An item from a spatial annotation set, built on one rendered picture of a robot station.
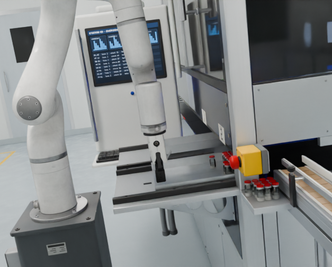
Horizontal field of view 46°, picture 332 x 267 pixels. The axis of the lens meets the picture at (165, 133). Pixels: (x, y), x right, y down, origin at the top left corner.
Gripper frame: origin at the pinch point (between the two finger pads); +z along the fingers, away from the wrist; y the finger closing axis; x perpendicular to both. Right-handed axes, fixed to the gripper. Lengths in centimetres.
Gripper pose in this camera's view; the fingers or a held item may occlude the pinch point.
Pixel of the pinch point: (160, 176)
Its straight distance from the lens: 131.6
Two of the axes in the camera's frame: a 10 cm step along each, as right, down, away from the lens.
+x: -9.9, 1.4, -0.5
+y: -0.8, -2.2, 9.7
